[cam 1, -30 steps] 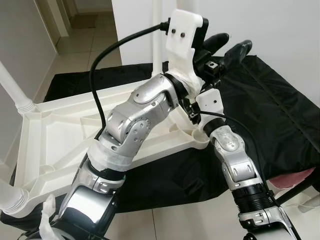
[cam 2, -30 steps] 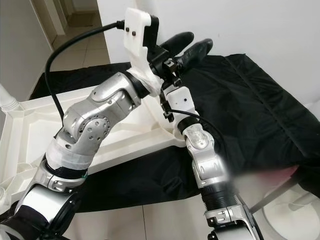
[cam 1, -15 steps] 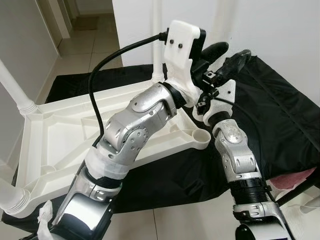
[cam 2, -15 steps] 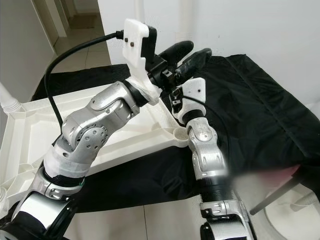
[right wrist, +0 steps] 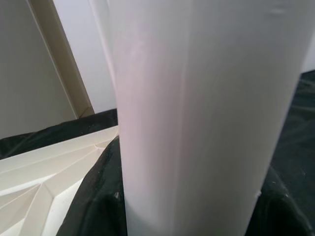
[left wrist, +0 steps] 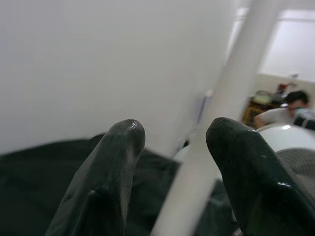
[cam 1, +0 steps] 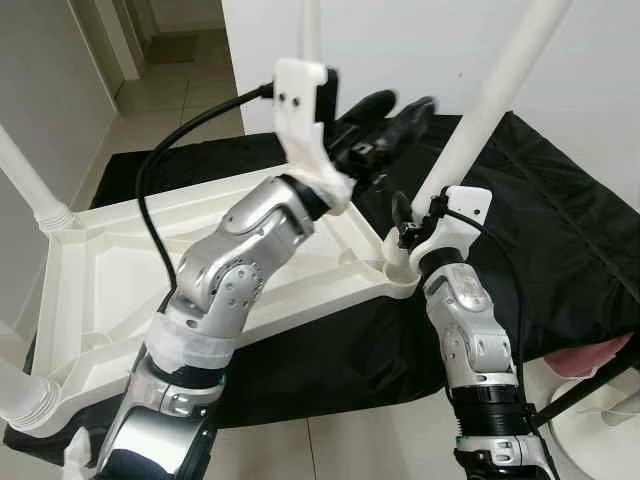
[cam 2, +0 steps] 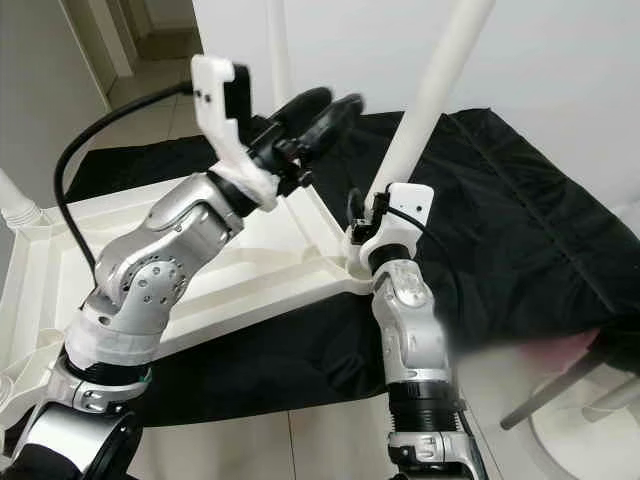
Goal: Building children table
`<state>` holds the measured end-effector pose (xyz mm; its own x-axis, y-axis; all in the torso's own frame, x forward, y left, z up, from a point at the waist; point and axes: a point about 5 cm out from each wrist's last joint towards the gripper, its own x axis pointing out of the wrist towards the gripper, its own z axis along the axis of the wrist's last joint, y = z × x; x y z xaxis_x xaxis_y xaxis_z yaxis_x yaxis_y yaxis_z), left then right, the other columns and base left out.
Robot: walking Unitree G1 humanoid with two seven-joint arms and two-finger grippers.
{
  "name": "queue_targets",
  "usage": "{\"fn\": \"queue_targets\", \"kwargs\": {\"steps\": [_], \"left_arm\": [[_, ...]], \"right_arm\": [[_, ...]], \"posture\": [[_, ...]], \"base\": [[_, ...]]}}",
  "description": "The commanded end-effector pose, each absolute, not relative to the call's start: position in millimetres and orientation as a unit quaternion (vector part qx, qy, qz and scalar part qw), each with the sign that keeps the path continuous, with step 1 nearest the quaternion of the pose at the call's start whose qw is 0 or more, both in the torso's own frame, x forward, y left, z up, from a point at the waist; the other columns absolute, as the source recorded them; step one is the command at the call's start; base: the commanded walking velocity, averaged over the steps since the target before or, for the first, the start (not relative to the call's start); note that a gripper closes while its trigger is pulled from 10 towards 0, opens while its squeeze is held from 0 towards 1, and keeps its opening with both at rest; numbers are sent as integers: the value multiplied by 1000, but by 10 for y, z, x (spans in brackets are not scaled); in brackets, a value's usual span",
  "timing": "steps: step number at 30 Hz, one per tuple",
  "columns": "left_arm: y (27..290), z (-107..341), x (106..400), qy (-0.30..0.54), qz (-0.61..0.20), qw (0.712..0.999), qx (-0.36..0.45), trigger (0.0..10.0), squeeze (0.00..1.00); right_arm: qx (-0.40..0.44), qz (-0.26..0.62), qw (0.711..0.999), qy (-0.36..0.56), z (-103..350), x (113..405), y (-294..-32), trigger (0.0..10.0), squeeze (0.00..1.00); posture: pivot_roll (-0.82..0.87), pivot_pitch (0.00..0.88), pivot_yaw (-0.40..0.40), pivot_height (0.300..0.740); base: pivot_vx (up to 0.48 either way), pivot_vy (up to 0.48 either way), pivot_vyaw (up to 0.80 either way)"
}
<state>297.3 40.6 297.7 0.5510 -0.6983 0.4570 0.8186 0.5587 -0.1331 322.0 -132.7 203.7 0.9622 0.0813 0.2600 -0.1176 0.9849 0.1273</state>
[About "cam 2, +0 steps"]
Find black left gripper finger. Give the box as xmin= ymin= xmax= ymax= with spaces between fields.
xmin=310 ymin=93 xmax=366 ymax=151
xmin=270 ymin=87 xmax=333 ymax=136

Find pink round stool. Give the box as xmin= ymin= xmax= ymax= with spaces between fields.
xmin=520 ymin=330 xmax=601 ymax=366

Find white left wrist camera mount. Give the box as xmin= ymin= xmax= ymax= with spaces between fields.
xmin=190 ymin=53 xmax=279 ymax=211

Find white round floor fan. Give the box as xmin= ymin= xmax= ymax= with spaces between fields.
xmin=530 ymin=375 xmax=640 ymax=480

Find black fabric table cloth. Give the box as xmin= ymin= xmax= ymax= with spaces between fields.
xmin=0 ymin=105 xmax=640 ymax=461

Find black metal pole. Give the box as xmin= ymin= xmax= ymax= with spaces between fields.
xmin=500 ymin=345 xmax=640 ymax=431

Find white plastic children table top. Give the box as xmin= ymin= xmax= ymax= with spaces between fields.
xmin=0 ymin=165 xmax=376 ymax=421

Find white plastic table leg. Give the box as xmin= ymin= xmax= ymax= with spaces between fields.
xmin=0 ymin=170 xmax=43 ymax=229
xmin=265 ymin=0 xmax=293 ymax=86
xmin=365 ymin=0 xmax=498 ymax=201

